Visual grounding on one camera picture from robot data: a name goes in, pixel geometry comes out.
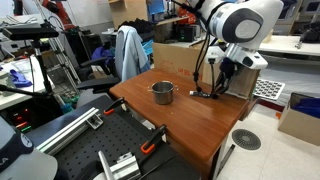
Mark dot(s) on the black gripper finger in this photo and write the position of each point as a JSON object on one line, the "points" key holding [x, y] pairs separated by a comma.
{"points": [[229, 85], [220, 83]]}

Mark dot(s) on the black electronics box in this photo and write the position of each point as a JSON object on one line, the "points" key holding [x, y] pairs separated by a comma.
{"points": [[186, 33]]}

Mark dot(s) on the large cardboard box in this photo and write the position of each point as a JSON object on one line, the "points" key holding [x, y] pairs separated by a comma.
{"points": [[176, 60]]}

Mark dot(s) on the black camera tripod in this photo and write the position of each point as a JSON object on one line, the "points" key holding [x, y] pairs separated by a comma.
{"points": [[41, 66]]}

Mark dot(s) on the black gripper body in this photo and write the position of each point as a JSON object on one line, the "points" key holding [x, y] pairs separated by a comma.
{"points": [[229, 68]]}

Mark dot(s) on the black office chair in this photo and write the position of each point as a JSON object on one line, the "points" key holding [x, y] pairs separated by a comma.
{"points": [[96, 81]]}

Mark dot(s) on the tall brown cardboard box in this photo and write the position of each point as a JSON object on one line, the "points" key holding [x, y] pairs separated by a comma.
{"points": [[128, 13]]}

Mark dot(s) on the checkerboard calibration board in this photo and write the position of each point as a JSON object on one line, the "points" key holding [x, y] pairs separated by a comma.
{"points": [[269, 89]]}

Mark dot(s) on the round floor drain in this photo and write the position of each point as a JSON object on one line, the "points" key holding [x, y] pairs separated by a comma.
{"points": [[246, 139]]}

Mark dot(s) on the black perforated breadboard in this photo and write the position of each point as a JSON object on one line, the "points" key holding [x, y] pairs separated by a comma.
{"points": [[110, 140]]}

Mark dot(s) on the black orange bar clamp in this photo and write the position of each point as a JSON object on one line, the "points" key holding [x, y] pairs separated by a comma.
{"points": [[113, 106], [151, 141]]}

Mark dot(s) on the blue cloth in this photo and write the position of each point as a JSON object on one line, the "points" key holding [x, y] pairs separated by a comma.
{"points": [[20, 79]]}

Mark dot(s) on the aluminium extrusion rail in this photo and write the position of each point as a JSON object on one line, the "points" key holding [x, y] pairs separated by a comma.
{"points": [[123, 166], [66, 131]]}

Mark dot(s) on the black clothing pile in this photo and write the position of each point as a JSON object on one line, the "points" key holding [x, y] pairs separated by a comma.
{"points": [[136, 25]]}

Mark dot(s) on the red robot arm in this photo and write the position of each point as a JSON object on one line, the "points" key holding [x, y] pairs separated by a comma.
{"points": [[60, 13]]}

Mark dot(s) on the silver metal cup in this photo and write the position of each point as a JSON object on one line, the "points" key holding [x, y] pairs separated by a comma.
{"points": [[162, 94]]}

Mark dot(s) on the black stereo camera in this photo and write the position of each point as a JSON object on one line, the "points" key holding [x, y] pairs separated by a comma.
{"points": [[30, 33]]}

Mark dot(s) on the open cardboard box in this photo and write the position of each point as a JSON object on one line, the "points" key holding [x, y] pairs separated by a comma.
{"points": [[298, 128]]}

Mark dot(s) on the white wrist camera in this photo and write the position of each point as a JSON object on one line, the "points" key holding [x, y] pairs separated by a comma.
{"points": [[213, 58]]}

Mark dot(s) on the black and white marker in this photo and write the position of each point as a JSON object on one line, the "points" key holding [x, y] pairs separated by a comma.
{"points": [[200, 94]]}

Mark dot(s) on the light blue shirt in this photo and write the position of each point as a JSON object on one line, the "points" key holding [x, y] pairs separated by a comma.
{"points": [[131, 53]]}

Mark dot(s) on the metal table leg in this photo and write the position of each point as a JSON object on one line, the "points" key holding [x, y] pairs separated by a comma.
{"points": [[226, 156]]}

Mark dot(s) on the blue fabric bundle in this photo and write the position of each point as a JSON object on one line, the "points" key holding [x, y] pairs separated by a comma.
{"points": [[308, 106]]}

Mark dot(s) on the white desk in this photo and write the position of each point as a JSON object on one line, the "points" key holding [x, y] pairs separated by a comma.
{"points": [[290, 45]]}

